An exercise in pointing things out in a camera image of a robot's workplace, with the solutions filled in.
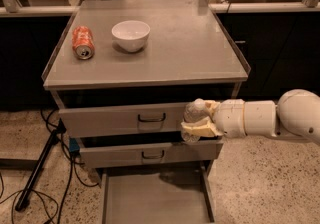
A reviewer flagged black drawer handle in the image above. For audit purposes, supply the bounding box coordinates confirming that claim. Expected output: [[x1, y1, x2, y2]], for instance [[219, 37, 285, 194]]
[[141, 150, 165, 160], [137, 113, 166, 123]]

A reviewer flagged black tripod leg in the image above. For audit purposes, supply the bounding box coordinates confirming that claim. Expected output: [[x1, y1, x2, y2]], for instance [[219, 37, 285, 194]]
[[15, 121, 66, 212]]

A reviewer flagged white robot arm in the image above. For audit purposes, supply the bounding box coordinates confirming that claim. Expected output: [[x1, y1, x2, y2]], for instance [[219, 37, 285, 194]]
[[181, 89, 320, 145]]

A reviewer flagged white ceramic bowl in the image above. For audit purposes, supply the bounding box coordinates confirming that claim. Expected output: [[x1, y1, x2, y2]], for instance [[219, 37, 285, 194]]
[[111, 20, 151, 52]]

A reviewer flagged grey drawer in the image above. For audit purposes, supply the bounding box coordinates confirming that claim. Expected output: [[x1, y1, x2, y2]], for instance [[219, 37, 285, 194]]
[[59, 102, 187, 138], [80, 140, 223, 168], [98, 167, 215, 224]]

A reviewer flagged black floor cable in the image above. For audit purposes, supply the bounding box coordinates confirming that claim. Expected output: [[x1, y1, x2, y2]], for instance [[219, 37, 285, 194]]
[[0, 107, 100, 224]]

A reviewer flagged grey top drawer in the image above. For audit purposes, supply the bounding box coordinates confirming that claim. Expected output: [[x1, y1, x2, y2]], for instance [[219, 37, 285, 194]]
[[59, 102, 187, 138]]

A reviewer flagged black middle drawer handle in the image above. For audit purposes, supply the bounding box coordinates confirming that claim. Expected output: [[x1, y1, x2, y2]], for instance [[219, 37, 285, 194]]
[[141, 150, 165, 160]]

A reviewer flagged orange soda can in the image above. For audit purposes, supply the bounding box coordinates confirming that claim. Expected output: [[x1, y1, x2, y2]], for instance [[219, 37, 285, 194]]
[[72, 26, 95, 60]]

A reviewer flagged grey bottom drawer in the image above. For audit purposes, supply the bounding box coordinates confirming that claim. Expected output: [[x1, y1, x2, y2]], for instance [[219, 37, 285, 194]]
[[98, 167, 215, 224]]

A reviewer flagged black top drawer handle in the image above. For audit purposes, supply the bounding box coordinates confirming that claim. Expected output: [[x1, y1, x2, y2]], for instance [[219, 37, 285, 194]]
[[137, 113, 166, 123]]

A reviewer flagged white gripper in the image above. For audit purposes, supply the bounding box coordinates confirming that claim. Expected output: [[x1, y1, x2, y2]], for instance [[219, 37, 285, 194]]
[[181, 99, 246, 138]]

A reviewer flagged grey drawer cabinet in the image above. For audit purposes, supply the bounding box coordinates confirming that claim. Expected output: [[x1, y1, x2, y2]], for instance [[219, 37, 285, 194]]
[[41, 0, 252, 182]]

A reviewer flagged clear plastic water bottle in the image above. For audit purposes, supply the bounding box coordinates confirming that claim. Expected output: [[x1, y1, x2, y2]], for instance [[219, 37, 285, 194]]
[[181, 99, 208, 142]]

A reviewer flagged grey middle drawer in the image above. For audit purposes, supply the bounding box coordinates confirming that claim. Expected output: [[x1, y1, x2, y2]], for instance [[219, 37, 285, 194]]
[[80, 140, 223, 168]]

